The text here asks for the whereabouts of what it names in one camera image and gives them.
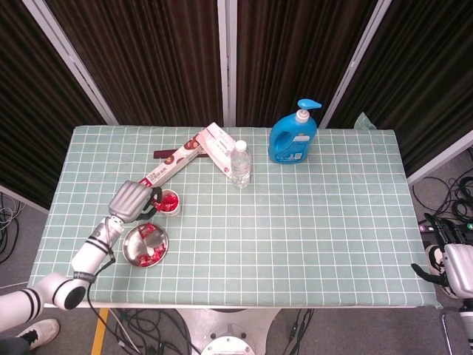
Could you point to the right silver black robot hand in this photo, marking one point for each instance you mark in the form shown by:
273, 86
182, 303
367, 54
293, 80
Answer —
460, 270

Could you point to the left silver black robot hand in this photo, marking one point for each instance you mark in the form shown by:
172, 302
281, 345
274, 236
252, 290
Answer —
127, 201

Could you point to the heap of red candies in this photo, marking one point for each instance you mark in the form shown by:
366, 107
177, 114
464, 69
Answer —
149, 259

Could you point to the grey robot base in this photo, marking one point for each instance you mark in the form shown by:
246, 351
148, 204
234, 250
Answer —
227, 329

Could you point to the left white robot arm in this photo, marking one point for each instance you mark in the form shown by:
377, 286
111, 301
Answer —
88, 255

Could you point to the white paper cup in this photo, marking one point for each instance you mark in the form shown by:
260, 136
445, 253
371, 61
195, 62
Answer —
176, 212

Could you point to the round steel plate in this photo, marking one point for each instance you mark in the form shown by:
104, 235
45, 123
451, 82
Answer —
135, 247

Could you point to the black power strip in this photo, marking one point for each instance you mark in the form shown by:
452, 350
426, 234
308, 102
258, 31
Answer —
422, 227

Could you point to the long white red baking-paper box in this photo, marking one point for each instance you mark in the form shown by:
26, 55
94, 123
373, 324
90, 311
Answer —
173, 162

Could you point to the pink wet wipes pack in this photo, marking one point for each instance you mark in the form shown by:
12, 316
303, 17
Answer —
218, 148

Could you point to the clear plastic water bottle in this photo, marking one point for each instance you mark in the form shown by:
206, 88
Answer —
241, 166

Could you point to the dark fabric partition screen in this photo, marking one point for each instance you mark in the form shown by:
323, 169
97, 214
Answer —
425, 74
288, 55
29, 111
148, 55

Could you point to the yellow floor tape strip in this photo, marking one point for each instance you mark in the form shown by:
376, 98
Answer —
99, 333

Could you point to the green checked tablecloth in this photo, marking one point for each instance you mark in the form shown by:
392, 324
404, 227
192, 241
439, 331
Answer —
277, 229

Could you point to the plain white sneaker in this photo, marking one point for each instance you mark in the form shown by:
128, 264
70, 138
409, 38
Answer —
42, 331

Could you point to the blue pump detergent bottle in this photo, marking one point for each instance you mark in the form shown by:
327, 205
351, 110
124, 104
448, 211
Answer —
293, 144

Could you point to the dark trouser leg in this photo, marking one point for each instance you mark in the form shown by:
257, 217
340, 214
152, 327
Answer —
11, 345

